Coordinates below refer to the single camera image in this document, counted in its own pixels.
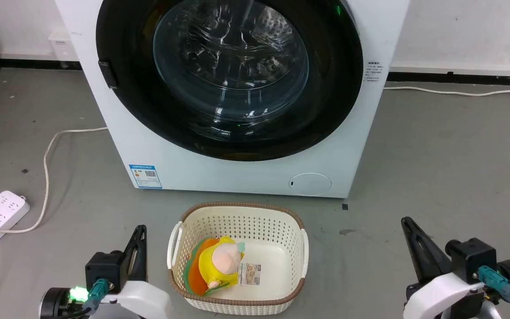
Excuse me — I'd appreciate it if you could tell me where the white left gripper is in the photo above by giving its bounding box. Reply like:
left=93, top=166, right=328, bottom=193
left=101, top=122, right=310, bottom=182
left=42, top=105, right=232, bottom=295
left=101, top=225, right=172, bottom=319

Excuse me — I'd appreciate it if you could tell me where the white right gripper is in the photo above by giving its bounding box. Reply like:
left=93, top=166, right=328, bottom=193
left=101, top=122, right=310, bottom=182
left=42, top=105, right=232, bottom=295
left=400, top=217, right=488, bottom=319

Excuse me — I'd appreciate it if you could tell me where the white front-load washing machine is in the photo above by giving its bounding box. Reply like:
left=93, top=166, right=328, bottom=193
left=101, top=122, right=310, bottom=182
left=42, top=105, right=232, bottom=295
left=55, top=0, right=410, bottom=198

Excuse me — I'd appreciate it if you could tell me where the round black glass washer door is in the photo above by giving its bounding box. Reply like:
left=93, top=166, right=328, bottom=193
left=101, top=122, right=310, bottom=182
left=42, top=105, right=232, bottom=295
left=96, top=0, right=364, bottom=162

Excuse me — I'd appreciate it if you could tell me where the yellow orange plush doll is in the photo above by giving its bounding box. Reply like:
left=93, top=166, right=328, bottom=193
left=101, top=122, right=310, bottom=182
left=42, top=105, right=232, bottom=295
left=183, top=236, right=246, bottom=296

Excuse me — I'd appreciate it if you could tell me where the blue energy label sticker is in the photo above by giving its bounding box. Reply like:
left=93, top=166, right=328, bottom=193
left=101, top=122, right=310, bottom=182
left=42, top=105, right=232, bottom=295
left=129, top=164, right=163, bottom=190

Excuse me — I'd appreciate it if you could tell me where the cream perforated laundry basket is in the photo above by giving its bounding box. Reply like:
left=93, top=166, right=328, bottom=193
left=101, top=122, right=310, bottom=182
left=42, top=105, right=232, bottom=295
left=167, top=202, right=309, bottom=316

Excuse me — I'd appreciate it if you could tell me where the paper label in basket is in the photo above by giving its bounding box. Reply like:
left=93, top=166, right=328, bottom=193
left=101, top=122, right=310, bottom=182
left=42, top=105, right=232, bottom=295
left=239, top=263, right=262, bottom=286

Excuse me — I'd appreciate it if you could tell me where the round white filter cover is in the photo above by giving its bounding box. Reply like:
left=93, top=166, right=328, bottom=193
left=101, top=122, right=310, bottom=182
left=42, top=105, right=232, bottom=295
left=289, top=173, right=332, bottom=197

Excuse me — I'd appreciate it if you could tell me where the white warning text sticker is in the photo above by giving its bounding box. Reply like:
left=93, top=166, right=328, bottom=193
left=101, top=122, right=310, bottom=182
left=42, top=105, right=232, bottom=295
left=364, top=62, right=385, bottom=84

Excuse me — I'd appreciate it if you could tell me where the left camera cable teal plug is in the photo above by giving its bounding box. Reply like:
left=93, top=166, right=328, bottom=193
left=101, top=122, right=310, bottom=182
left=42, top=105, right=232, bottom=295
left=58, top=278, right=110, bottom=319

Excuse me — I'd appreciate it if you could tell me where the camera cable teal plug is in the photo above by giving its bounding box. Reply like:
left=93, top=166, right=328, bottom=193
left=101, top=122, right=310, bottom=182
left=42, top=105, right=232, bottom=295
left=477, top=265, right=510, bottom=319
left=58, top=278, right=110, bottom=319

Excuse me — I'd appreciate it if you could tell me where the right camera cable teal plug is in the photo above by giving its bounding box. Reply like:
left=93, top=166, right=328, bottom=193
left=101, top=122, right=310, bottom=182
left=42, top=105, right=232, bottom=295
left=477, top=265, right=510, bottom=319

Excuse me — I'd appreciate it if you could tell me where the white power cable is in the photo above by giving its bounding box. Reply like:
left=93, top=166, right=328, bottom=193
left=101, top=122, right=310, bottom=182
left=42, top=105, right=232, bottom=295
left=383, top=82, right=510, bottom=97
left=0, top=127, right=108, bottom=234

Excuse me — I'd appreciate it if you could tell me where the white wall socket box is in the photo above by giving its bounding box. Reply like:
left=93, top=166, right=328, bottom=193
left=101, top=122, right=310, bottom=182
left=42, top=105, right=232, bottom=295
left=48, top=28, right=79, bottom=62

